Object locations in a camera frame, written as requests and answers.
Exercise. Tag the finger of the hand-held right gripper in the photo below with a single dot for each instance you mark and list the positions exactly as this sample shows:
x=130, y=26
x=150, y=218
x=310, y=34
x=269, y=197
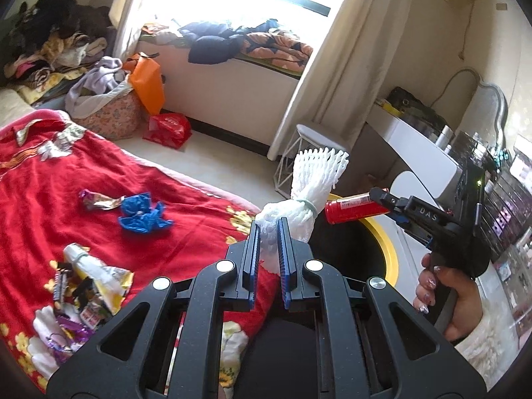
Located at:
x=386, y=197
x=401, y=217

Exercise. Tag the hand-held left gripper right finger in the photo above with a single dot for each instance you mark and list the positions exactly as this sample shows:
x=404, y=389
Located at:
x=284, y=266

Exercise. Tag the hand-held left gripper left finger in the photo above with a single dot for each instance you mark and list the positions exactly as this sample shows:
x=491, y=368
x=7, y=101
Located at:
x=252, y=266

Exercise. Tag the black trash bin yellow rim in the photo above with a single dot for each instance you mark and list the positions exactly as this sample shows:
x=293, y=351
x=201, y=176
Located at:
x=384, y=244

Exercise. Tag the red can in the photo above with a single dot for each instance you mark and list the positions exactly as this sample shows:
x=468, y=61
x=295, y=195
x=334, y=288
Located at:
x=349, y=210

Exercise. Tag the white foam fruit net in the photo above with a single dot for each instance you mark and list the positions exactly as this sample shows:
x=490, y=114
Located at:
x=307, y=187

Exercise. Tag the blue plastic wrapper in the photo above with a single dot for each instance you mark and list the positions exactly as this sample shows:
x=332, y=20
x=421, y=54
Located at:
x=141, y=216

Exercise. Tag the gold and purple candy wrapper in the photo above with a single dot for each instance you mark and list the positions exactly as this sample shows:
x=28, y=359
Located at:
x=102, y=203

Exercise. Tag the red and white wrapper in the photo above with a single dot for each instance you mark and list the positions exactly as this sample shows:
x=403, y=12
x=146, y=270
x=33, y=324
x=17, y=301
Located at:
x=92, y=315

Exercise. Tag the purple foil wrapper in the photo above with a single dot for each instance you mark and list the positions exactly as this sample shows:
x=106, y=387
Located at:
x=70, y=324

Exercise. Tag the black snack wrapper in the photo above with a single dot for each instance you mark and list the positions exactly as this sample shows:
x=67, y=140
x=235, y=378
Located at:
x=62, y=284

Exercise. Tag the person's right forearm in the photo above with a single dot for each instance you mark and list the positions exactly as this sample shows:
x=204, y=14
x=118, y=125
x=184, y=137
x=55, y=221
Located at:
x=486, y=349

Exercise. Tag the person's right hand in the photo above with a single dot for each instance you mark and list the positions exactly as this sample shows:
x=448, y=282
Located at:
x=465, y=307

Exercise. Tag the white vanity desk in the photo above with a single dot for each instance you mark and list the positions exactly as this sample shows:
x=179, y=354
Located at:
x=415, y=149

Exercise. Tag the red floral blanket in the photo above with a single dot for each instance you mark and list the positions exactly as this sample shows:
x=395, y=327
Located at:
x=187, y=232

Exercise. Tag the white bottle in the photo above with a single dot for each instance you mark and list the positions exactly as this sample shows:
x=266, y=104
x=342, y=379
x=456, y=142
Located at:
x=444, y=137

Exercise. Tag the yellow box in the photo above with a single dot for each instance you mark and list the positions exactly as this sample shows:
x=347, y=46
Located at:
x=388, y=108

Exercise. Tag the black bag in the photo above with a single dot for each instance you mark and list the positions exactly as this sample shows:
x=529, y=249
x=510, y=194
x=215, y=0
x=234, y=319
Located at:
x=411, y=104

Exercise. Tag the vanity mirror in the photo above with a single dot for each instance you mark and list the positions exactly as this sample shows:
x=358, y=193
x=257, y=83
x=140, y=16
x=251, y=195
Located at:
x=486, y=108

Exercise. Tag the wide cream curtain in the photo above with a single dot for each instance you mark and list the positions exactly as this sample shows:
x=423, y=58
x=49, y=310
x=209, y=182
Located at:
x=345, y=70

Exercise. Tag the red plastic bag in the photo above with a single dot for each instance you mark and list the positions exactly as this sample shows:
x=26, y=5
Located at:
x=168, y=129

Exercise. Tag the white window seat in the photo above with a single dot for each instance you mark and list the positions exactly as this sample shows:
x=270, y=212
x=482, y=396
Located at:
x=216, y=91

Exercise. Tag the orange patterned quilt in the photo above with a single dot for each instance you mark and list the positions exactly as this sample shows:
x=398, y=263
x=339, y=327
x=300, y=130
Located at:
x=282, y=50

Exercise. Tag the floral laundry basket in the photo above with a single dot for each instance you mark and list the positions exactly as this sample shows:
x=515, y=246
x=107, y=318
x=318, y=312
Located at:
x=112, y=118

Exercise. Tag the orange bag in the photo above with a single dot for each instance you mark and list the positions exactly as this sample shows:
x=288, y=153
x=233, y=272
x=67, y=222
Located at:
x=145, y=81

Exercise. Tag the clothes pile on window sill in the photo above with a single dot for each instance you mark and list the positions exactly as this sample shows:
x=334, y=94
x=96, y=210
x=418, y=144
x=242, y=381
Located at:
x=212, y=48

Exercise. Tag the lavender and white clothes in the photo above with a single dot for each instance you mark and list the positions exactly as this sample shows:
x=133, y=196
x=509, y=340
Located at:
x=99, y=75

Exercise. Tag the orange and white clothes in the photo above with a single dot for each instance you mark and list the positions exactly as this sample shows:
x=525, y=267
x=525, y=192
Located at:
x=160, y=33

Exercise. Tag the narrow cream curtain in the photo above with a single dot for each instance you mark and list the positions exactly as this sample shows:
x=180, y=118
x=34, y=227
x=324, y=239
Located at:
x=133, y=20

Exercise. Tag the patterned clothes pile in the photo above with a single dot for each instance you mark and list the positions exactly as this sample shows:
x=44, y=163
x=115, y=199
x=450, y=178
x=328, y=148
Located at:
x=62, y=56

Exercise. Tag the beige bed sheet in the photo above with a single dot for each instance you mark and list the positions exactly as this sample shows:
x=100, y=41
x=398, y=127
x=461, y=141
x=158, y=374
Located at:
x=12, y=108

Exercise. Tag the black clothes pile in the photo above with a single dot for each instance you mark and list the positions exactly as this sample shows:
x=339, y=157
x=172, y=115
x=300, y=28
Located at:
x=62, y=16

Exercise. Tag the white wall socket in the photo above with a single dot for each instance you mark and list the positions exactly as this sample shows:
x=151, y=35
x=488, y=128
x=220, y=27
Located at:
x=501, y=6

